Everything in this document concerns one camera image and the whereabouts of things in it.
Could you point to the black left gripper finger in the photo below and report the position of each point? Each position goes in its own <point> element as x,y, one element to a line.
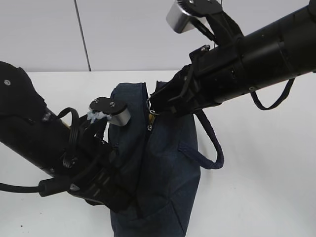
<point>114,184</point>

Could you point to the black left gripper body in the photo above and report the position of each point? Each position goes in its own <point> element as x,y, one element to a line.
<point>86,162</point>

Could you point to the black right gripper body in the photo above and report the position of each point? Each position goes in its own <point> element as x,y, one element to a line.
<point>218,76</point>

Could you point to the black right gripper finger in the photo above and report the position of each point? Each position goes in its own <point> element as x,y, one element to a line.
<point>176,96</point>

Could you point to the dark blue lunch bag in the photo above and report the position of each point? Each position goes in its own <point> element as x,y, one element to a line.
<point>171,152</point>

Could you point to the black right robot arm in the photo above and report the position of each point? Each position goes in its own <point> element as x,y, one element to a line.
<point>280,51</point>

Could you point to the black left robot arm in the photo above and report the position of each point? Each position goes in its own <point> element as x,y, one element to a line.
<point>30,128</point>

